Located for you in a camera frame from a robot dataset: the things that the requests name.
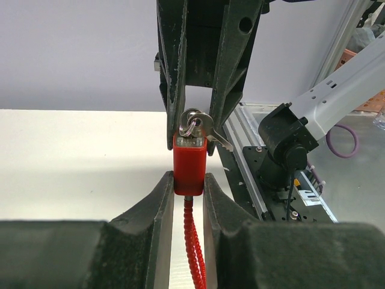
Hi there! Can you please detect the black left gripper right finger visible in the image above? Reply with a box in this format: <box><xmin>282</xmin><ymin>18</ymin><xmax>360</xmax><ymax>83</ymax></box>
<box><xmin>203</xmin><ymin>173</ymin><xmax>384</xmax><ymax>288</ymax></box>

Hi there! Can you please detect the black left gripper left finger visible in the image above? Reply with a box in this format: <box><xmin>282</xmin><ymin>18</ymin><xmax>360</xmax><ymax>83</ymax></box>
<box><xmin>1</xmin><ymin>171</ymin><xmax>174</xmax><ymax>288</ymax></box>

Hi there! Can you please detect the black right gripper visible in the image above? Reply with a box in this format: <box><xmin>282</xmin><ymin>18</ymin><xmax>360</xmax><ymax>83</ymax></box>
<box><xmin>156</xmin><ymin>1</ymin><xmax>270</xmax><ymax>150</ymax></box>

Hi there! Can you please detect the silver key bunch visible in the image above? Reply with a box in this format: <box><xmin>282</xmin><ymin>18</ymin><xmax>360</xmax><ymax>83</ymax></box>
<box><xmin>179</xmin><ymin>108</ymin><xmax>233</xmax><ymax>152</ymax></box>

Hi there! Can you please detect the red cable padlock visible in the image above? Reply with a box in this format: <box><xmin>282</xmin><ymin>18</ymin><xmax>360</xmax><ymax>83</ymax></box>
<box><xmin>173</xmin><ymin>133</ymin><xmax>207</xmax><ymax>288</ymax></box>

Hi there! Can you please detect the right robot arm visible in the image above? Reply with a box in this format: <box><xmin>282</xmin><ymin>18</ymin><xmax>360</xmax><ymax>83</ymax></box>
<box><xmin>156</xmin><ymin>1</ymin><xmax>384</xmax><ymax>170</ymax></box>

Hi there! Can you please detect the right aluminium frame post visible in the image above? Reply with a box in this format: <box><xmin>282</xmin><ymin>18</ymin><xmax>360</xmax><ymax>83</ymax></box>
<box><xmin>310</xmin><ymin>1</ymin><xmax>371</xmax><ymax>88</ymax></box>

